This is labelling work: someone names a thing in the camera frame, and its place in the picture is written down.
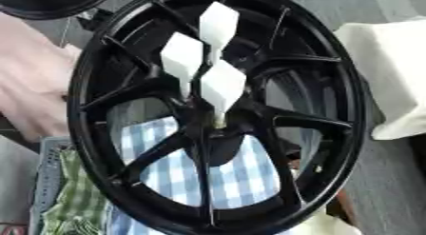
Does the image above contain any grey plastic crate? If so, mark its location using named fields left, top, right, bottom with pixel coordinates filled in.
left=28, top=135, right=75, bottom=235

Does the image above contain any green checked cloth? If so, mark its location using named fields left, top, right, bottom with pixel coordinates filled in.
left=38, top=147, right=113, bottom=235

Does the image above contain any black round rim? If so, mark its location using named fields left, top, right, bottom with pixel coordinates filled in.
left=0, top=0, right=117, bottom=21

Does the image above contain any blue checked cloth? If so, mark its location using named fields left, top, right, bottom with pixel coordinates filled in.
left=107, top=115, right=283, bottom=235

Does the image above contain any white cloth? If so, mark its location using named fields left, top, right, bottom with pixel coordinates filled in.
left=331, top=15, right=426, bottom=142

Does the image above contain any black spoked wheel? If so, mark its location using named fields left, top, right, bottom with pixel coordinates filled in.
left=65, top=0, right=370, bottom=235

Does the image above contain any pink cloth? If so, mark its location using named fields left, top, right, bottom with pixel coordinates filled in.
left=0, top=12, right=86, bottom=144

